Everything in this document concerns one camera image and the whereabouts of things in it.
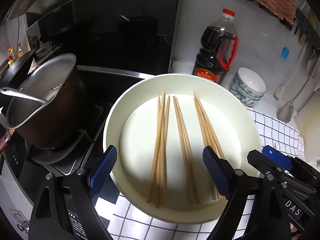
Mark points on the steel spatula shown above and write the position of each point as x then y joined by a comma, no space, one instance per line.
286,113

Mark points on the steel saucepan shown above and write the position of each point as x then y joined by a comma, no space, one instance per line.
43,125

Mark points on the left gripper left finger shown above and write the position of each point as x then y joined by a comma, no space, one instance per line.
84,185

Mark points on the white dish brush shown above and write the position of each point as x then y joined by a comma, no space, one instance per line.
281,89

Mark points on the cream oval tray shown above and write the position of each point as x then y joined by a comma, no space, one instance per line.
131,127

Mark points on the bottom floral bowl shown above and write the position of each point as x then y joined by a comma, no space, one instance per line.
244,98

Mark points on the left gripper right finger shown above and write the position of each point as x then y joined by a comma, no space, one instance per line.
235,185

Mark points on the steel ladle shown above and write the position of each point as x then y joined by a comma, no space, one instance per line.
16,93

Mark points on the middle floral bowl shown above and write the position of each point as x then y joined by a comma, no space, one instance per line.
237,81

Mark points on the dark soy sauce bottle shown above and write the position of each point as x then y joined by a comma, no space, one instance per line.
219,44

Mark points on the cream cutting board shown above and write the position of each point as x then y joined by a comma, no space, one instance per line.
307,122

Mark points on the white black grid cloth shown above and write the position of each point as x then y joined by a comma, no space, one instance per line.
125,221

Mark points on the top floral bowl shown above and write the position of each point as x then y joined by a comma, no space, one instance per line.
252,79

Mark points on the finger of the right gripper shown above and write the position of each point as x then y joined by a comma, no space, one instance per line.
294,165
264,164

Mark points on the floral bowl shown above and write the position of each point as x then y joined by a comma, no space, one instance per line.
237,81
252,79
244,98

